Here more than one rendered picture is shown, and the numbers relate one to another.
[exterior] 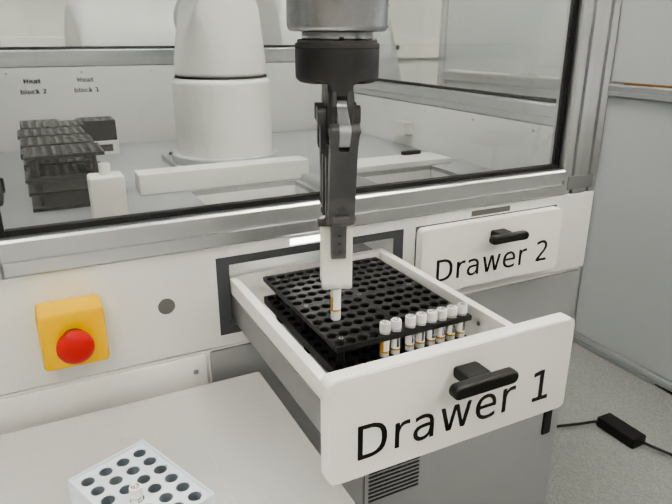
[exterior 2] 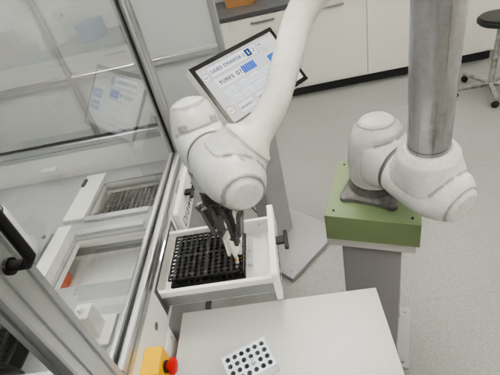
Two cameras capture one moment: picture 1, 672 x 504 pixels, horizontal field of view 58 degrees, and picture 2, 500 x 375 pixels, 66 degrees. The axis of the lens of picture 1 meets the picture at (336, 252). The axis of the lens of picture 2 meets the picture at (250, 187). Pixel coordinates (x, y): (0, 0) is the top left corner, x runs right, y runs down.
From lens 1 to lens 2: 0.75 m
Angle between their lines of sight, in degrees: 51
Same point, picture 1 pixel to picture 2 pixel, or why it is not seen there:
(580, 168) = not seen: hidden behind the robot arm
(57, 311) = (156, 364)
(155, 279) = (149, 321)
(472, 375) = (283, 239)
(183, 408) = (192, 347)
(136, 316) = (154, 341)
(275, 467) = (247, 320)
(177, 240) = (146, 298)
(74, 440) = not seen: outside the picture
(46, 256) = (130, 355)
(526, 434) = not seen: hidden behind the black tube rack
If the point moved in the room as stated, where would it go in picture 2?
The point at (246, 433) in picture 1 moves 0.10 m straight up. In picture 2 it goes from (222, 326) to (213, 305)
